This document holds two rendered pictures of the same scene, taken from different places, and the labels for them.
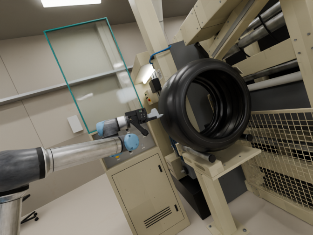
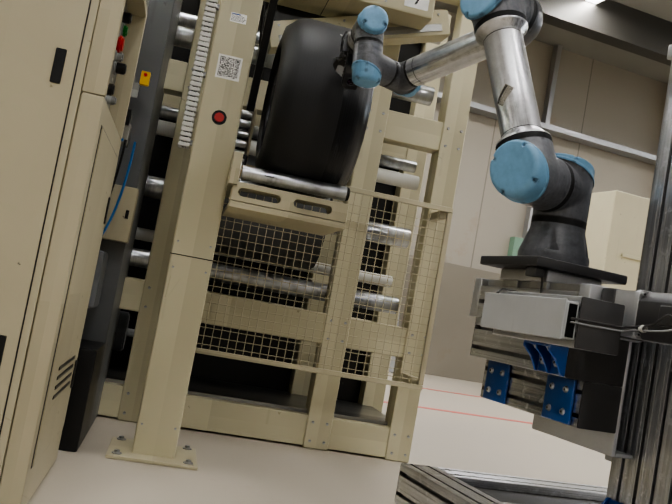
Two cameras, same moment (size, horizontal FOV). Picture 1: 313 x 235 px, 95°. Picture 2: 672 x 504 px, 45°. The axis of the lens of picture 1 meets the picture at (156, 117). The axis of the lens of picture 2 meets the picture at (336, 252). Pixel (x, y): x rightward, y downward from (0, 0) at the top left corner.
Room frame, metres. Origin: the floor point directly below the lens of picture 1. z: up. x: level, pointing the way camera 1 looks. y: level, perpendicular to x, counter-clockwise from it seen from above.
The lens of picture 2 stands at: (0.64, 2.28, 0.54)
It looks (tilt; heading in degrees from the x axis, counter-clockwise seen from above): 4 degrees up; 273
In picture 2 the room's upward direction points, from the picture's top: 10 degrees clockwise
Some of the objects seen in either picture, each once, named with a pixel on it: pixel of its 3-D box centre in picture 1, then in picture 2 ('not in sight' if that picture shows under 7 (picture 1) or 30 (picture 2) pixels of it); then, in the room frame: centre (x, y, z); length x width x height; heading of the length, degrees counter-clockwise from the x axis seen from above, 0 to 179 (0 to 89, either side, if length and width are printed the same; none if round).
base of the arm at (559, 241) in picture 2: not in sight; (555, 242); (0.27, 0.54, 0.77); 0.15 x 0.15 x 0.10
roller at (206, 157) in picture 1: (196, 151); (294, 183); (0.93, -0.16, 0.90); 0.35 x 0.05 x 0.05; 14
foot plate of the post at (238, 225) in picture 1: (226, 228); (153, 450); (1.22, -0.22, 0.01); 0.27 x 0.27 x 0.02; 14
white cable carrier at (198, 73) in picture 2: not in sight; (199, 73); (1.29, -0.17, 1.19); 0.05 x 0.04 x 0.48; 104
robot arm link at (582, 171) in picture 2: not in sight; (562, 189); (0.28, 0.54, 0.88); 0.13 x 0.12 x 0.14; 47
